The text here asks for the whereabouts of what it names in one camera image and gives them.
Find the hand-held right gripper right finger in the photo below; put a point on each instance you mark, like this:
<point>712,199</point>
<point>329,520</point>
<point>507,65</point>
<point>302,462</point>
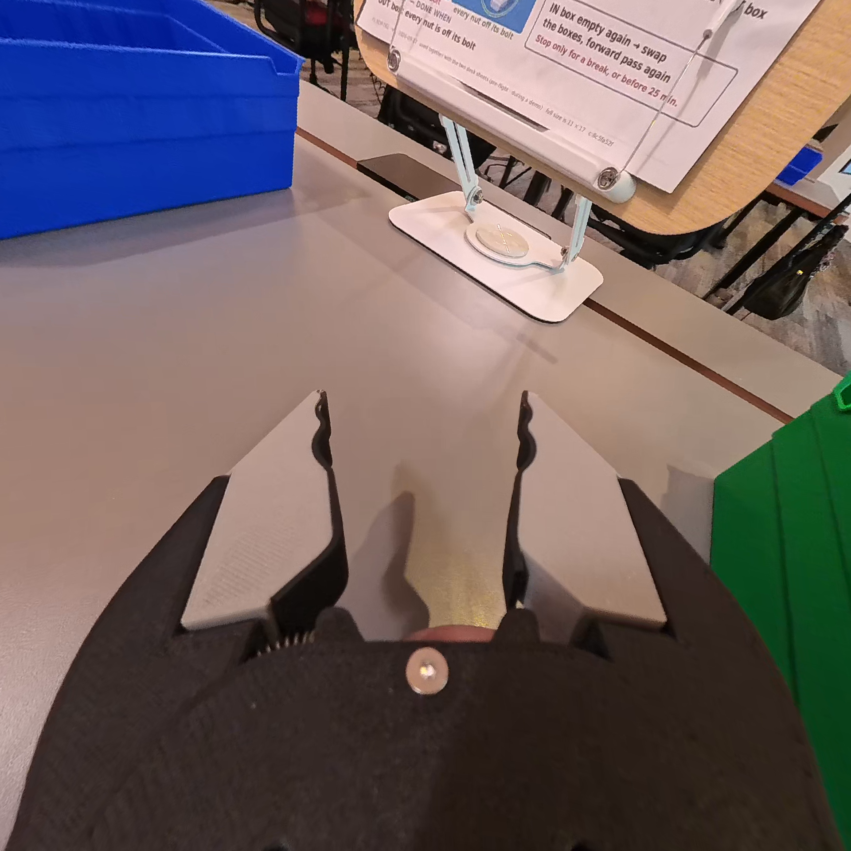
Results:
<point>585,532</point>

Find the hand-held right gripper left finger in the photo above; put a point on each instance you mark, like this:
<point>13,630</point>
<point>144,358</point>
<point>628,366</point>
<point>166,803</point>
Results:
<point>266,532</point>

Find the green plastic bin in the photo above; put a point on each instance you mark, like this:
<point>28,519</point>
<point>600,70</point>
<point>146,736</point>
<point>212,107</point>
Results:
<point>784,565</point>

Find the blue plastic bin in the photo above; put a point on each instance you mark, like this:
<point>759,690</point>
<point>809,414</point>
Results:
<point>133,133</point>

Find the black handbag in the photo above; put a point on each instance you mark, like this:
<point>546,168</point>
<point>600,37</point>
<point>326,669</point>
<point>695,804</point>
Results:
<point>778,286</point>

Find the wooden instruction board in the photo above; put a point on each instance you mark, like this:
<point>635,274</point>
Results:
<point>744,166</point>

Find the small blue bin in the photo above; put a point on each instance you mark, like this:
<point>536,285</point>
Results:
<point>798,166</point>

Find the printed instruction sheet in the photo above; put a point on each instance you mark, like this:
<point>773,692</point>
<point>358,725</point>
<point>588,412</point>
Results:
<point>598,80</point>

